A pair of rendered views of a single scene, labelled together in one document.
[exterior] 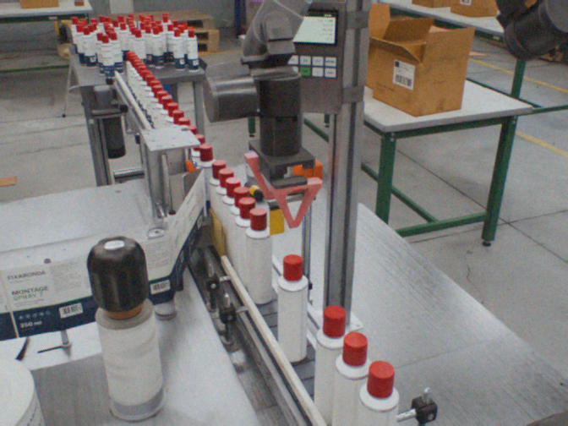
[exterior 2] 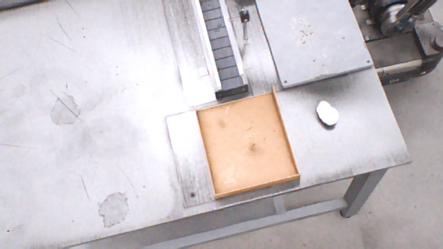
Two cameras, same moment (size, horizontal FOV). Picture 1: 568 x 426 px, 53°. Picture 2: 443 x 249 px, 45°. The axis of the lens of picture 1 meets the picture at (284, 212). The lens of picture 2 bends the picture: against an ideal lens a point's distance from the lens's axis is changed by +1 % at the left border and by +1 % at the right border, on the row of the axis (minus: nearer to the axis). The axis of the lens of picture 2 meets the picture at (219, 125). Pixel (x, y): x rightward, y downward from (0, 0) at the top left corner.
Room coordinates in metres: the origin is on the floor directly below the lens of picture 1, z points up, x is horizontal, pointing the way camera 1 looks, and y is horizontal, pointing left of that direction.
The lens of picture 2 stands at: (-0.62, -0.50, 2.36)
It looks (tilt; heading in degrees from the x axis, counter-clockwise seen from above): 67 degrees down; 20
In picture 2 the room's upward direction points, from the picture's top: 11 degrees counter-clockwise
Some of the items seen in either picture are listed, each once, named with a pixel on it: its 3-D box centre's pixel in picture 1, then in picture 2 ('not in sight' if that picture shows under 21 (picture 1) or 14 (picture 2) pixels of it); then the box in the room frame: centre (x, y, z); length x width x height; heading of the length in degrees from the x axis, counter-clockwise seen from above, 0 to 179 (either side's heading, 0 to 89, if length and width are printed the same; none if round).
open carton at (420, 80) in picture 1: (422, 64); not in sight; (2.69, -0.64, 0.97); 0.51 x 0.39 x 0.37; 116
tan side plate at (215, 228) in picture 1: (215, 234); not in sight; (1.14, 0.16, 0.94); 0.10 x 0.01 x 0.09; 22
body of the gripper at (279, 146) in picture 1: (280, 136); not in sight; (0.75, 0.01, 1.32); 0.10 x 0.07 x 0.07; 21
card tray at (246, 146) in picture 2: not in sight; (245, 141); (-0.05, -0.37, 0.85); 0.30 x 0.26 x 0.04; 22
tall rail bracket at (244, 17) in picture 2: not in sight; (238, 25); (0.32, -0.30, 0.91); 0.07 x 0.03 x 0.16; 112
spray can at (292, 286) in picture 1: (292, 308); not in sight; (0.80, -0.01, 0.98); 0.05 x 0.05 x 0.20
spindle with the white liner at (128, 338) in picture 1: (127, 328); not in sight; (0.69, 0.24, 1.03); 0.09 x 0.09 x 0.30
